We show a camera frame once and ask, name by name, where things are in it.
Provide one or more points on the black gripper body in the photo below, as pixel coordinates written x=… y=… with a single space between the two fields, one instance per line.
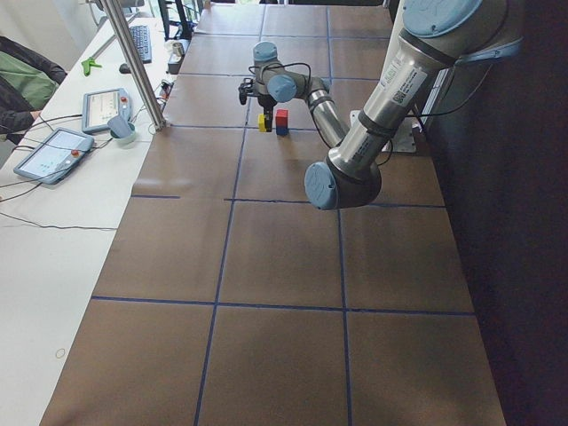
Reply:
x=266 y=103

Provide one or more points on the yellow wooden cube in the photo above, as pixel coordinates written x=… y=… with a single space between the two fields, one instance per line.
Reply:
x=264 y=125

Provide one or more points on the red wooden cube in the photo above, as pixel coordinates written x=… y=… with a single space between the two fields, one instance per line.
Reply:
x=281 y=118

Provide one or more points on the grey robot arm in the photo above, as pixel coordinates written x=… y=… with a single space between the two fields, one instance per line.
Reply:
x=435 y=35

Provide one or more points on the orange black connector board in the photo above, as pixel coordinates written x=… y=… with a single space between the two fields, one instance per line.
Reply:
x=166 y=88

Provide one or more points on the small metal cup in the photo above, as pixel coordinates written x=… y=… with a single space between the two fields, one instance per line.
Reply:
x=178 y=49

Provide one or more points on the light blue tape roll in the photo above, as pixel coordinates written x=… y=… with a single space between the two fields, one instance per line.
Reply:
x=121 y=131

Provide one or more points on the black computer keyboard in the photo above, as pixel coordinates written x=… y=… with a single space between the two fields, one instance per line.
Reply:
x=141 y=38

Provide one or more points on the black computer mouse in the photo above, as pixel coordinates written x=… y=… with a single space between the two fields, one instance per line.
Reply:
x=124 y=69

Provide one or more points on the far teach pendant tablet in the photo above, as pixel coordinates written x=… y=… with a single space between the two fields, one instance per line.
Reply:
x=99 y=107

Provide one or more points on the teach pendant tablet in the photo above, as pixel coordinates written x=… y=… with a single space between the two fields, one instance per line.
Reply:
x=55 y=157
x=99 y=107

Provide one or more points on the green plastic clamp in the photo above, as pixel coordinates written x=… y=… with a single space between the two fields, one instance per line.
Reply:
x=88 y=64

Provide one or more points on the near teach pendant tablet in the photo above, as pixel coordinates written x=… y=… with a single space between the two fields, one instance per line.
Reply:
x=55 y=157

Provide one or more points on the person in dark jacket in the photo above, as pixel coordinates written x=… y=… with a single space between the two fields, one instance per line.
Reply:
x=28 y=82

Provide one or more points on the rubber band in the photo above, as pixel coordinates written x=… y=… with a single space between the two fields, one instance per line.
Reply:
x=60 y=353

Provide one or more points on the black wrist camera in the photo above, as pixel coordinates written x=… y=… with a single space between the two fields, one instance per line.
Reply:
x=247 y=89

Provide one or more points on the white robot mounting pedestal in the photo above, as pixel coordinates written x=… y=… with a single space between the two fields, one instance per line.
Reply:
x=401 y=131

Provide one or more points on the aluminium frame post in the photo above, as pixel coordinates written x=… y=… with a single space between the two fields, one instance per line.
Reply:
x=121 y=29

